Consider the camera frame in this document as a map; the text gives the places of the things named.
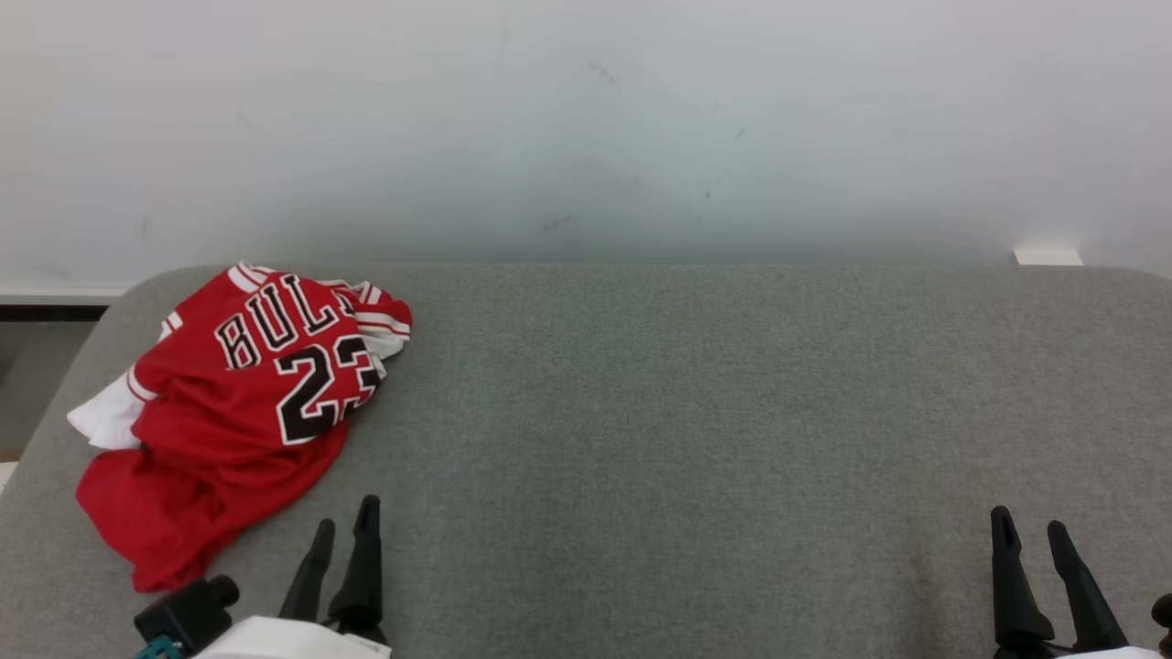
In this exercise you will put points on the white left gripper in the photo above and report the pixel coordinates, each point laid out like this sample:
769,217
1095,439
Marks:
284,641

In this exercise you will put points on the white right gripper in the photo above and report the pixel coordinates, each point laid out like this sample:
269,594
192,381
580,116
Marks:
1112,653

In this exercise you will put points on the red shorts with white band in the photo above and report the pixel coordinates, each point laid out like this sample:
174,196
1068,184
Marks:
192,494

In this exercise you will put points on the red Bulls 23 jersey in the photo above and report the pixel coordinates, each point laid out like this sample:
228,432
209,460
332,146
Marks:
275,348

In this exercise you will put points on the grey fabric sofa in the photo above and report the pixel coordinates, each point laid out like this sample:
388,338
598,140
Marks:
687,439

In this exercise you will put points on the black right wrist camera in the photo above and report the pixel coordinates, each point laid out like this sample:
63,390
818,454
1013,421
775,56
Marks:
1164,622

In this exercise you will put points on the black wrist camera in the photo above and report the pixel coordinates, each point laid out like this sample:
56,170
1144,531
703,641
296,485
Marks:
1164,622
188,613

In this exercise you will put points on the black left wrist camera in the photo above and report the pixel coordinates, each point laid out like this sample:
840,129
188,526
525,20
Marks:
188,613

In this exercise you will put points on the small white wall box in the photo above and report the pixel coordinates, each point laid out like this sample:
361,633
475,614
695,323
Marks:
1048,257

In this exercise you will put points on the white wall skirting strip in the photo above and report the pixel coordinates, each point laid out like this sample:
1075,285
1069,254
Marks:
55,294

